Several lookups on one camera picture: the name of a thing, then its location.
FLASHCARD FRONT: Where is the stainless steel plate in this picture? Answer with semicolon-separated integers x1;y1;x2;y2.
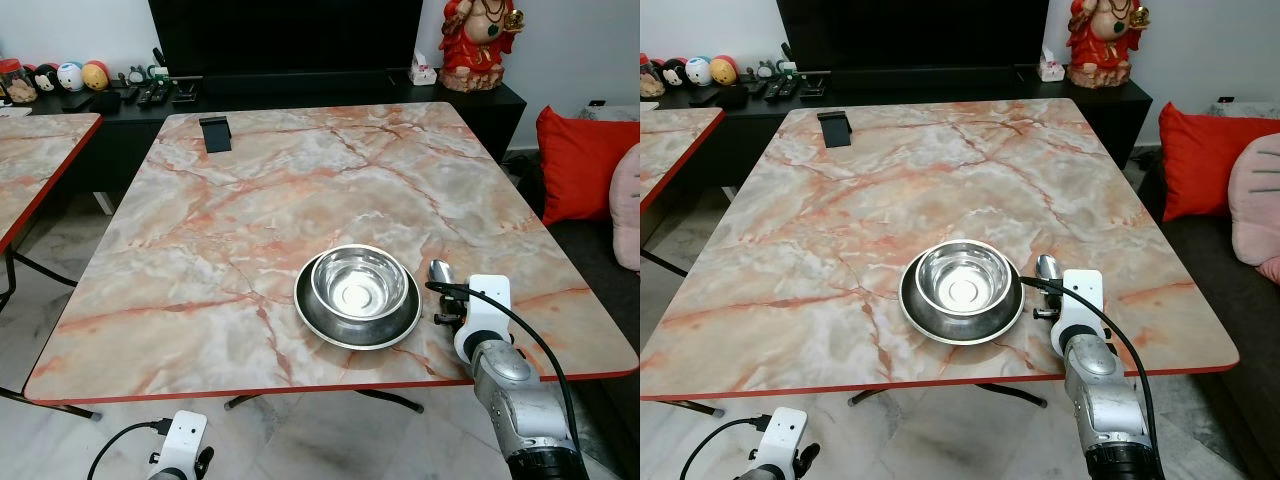
293;245;423;352
898;240;1026;347

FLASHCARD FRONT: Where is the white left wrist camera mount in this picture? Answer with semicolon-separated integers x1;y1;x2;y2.
748;407;809;480
150;409;209;480

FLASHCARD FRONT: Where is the black tv console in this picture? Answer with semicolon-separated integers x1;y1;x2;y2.
640;75;1154;193
0;78;528;216

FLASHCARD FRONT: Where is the black phone stand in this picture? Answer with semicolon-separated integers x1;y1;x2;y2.
817;111;852;150
199;116;234;154

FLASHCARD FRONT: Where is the red cushion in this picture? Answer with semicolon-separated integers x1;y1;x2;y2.
1159;101;1280;223
536;105;640;227

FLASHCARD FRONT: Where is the red buddha statue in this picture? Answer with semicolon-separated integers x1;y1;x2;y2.
1065;0;1152;90
438;0;526;94

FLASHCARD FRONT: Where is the grey side table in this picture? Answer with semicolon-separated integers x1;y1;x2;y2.
1204;96;1280;121
576;100;641;123

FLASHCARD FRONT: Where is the large marble folding table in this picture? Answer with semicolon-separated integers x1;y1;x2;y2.
640;97;1241;417
0;100;641;421

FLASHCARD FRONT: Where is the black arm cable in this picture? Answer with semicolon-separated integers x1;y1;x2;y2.
680;416;769;480
1020;275;1161;451
87;420;167;480
426;281;583;451

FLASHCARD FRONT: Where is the clear jar red lid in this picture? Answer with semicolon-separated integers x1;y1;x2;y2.
0;58;38;106
640;54;667;100

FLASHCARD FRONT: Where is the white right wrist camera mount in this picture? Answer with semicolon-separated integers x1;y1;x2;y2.
454;275;514;363
1050;269;1105;356

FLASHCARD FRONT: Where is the dark grey sofa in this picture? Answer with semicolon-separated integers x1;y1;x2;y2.
1140;160;1280;480
545;150;641;480

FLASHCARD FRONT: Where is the pink cushion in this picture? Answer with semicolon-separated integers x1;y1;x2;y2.
609;143;641;273
1227;134;1280;285

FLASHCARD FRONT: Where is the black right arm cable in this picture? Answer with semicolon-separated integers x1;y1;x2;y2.
426;281;583;451
1020;275;1161;451

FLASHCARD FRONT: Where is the stainless steel bowl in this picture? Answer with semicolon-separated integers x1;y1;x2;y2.
310;246;410;322
915;240;1014;317

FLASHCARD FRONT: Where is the black flat television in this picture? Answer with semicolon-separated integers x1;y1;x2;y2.
148;0;426;79
776;0;1047;73

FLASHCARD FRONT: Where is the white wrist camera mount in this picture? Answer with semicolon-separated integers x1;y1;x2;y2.
454;275;514;363
1050;269;1105;356
748;407;809;480
150;409;209;480

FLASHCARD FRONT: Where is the small marble folding table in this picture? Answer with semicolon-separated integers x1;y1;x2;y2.
0;112;104;301
640;106;727;280

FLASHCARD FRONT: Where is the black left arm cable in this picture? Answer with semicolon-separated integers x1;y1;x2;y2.
87;420;167;480
680;416;769;480

